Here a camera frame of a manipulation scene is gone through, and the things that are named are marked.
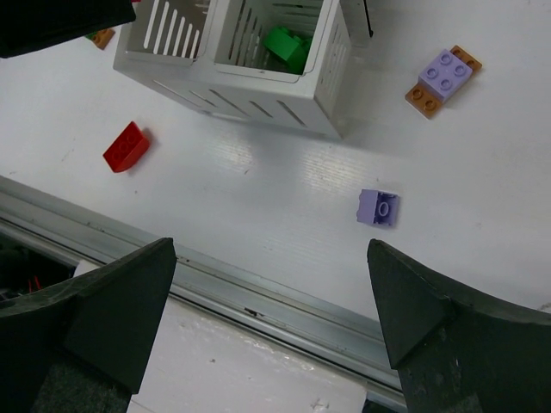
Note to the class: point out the purple hollow lego brick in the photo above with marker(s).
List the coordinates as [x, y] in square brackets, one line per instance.
[377, 208]

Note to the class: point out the green lego brick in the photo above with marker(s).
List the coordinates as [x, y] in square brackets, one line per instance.
[288, 48]

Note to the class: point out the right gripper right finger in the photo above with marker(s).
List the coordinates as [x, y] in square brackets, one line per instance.
[455, 348]

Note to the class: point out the orange lego plate right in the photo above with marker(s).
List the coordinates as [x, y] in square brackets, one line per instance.
[422, 100]

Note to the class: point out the orange lego plate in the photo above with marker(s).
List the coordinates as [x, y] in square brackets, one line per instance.
[422, 100]
[103, 37]

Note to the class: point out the red rectangular lego brick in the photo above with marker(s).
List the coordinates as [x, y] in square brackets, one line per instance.
[127, 149]

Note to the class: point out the aluminium rail frame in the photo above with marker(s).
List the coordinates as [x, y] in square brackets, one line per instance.
[338, 337]

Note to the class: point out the white container pair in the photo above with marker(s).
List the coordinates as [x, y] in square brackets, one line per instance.
[209, 56]

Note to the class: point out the orange lego plate left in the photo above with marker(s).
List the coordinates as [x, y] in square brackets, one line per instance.
[103, 37]

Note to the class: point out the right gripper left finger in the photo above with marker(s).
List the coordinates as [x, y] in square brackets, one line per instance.
[83, 344]

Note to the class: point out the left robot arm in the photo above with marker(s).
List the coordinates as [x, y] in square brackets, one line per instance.
[29, 25]

